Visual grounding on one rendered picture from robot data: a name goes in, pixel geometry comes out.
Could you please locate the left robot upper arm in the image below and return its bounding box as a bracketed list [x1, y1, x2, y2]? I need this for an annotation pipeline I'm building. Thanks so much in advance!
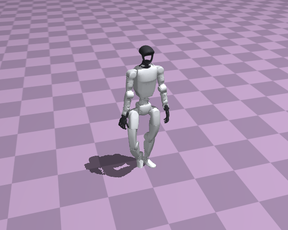
[156, 65, 167, 92]

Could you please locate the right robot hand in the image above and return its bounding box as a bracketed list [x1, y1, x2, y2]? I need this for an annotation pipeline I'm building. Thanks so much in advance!
[119, 112, 129, 129]

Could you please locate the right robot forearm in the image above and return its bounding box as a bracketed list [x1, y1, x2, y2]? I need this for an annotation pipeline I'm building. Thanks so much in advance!
[122, 92, 131, 116]

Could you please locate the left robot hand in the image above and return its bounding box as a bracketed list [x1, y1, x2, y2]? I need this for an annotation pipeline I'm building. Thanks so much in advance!
[164, 105, 169, 123]

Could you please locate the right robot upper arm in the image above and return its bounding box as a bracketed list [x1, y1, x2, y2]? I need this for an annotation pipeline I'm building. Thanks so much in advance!
[126, 69, 137, 99]

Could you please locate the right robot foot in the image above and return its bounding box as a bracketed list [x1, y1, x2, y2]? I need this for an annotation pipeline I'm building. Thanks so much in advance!
[136, 151, 144, 168]

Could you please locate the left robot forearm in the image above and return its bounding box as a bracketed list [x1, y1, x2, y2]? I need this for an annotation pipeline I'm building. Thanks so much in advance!
[160, 91, 169, 108]

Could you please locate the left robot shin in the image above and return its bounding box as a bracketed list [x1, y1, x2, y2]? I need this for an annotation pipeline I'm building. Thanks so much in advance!
[144, 138, 155, 161]

